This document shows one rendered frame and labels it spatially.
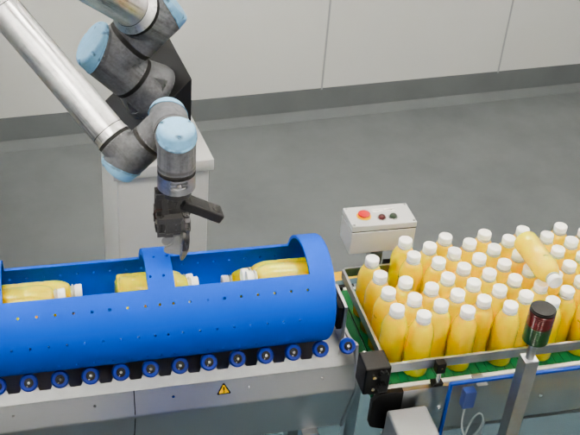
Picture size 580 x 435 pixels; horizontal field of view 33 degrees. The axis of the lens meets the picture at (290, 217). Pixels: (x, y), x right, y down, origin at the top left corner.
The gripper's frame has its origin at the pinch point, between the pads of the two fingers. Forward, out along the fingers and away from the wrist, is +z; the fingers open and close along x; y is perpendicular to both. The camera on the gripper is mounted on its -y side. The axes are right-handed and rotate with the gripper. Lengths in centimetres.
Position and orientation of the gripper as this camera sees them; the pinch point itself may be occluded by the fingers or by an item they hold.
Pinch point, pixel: (184, 255)
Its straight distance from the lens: 245.6
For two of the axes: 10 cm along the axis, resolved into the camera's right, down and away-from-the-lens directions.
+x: 2.4, 5.7, -7.9
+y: -9.7, 0.8, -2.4
